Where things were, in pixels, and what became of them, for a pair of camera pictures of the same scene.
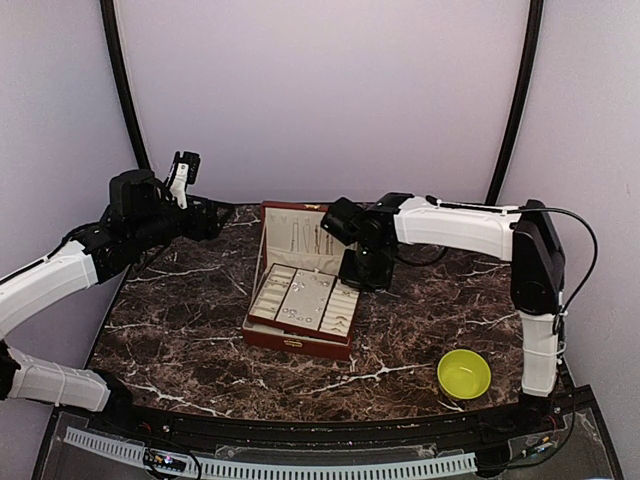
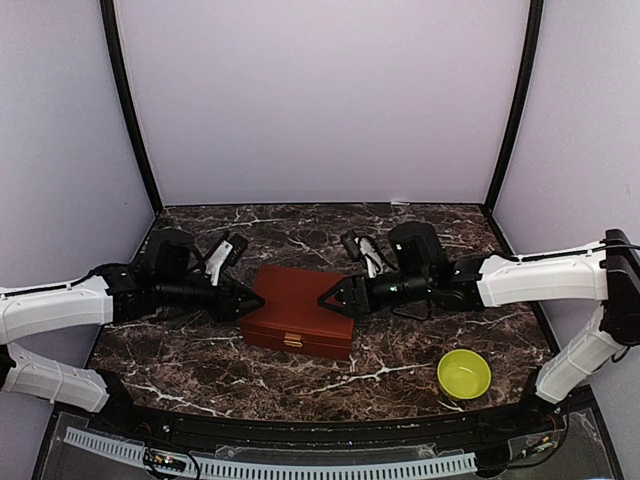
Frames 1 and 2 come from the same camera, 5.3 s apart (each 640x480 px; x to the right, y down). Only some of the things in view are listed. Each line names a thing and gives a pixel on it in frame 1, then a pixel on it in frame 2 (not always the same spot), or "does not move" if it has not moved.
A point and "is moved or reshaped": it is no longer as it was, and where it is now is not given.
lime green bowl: (463, 374) does not move
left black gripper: (210, 228) -> (227, 297)
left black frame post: (107, 12) does not move
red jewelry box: (303, 302) is moved or reshaped
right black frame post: (532, 51) does not move
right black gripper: (347, 276) -> (349, 286)
